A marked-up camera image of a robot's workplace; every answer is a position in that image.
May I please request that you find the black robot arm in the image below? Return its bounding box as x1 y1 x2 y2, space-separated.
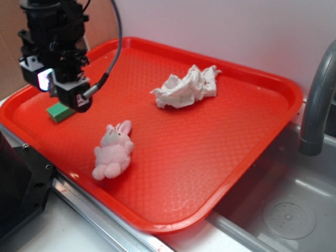
18 1 92 113

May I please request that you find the grey plastic sink basin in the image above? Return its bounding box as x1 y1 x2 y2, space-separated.
208 110 335 251

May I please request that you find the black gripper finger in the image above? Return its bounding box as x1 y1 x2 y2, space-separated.
20 62 52 92
55 78 92 113

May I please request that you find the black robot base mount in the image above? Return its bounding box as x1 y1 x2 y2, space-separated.
1 134 56 242

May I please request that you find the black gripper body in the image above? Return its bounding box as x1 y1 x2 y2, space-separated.
18 15 89 81

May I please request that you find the pink plush bunny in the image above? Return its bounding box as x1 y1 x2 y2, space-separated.
92 120 134 181

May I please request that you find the grey faucet spout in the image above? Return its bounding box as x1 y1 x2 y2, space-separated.
298 41 335 156

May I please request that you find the braided grey cable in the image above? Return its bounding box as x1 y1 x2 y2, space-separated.
81 0 123 100

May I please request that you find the crumpled white paper towel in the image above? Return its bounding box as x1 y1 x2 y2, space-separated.
150 65 222 109

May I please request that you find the green rectangular block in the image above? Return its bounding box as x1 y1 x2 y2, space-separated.
46 102 76 123

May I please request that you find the red plastic tray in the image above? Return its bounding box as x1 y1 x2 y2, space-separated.
1 37 303 234

